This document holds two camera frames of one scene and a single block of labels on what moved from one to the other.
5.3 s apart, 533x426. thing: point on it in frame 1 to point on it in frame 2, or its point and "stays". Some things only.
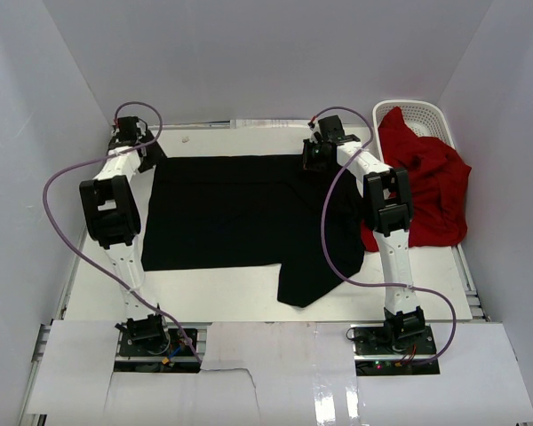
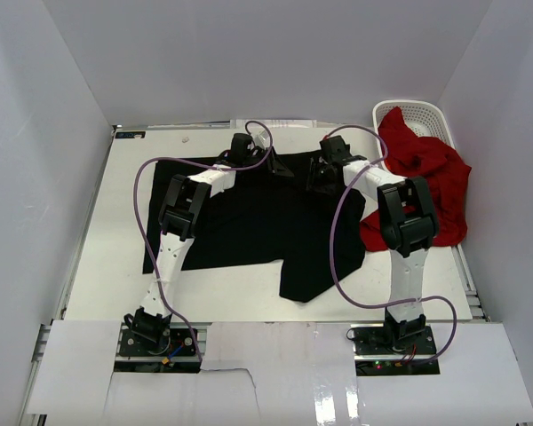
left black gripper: [156, 154] to [274, 164]
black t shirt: [249, 211] stays
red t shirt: [438, 177] stays
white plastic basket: [425, 119] stays
